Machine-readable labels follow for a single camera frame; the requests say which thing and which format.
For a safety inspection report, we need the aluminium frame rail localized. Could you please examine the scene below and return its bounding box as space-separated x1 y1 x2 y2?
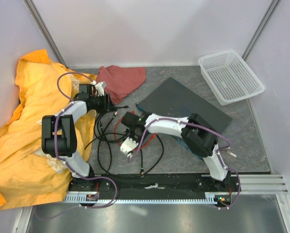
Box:
240 174 288 195

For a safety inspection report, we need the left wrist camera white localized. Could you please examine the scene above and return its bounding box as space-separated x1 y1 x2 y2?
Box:
91 81 106 96

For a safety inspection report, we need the black braided cable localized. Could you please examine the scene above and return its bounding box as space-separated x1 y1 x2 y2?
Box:
97 126 165 178

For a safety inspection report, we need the orange cloth bag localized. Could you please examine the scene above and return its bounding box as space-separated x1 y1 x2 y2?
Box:
0 50 96 211

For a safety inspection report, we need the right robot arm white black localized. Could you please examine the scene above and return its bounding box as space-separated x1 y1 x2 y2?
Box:
120 112 231 191

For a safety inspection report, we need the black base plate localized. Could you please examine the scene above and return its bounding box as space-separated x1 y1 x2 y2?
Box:
67 173 241 200

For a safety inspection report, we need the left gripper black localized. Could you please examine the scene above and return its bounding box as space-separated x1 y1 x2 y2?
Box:
90 93 117 114

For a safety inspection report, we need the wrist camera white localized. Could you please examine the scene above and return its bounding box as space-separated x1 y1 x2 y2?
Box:
91 81 106 96
120 137 139 159

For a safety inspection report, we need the white plastic basket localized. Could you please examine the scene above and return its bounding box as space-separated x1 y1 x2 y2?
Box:
198 50 265 106

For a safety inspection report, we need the black ethernet cable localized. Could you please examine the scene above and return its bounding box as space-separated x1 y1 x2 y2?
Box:
84 105 132 174

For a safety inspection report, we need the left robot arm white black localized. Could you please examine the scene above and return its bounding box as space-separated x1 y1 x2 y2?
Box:
41 81 117 191

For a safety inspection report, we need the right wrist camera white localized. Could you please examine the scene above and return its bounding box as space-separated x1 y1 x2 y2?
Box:
120 137 139 159

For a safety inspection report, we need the red ethernet cable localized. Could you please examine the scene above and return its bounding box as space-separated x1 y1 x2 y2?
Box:
113 110 158 151

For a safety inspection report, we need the white cable duct rail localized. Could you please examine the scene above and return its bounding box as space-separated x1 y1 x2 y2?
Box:
63 192 231 205

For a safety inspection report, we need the red cloth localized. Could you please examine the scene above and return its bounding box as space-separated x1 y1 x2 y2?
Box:
96 65 146 104

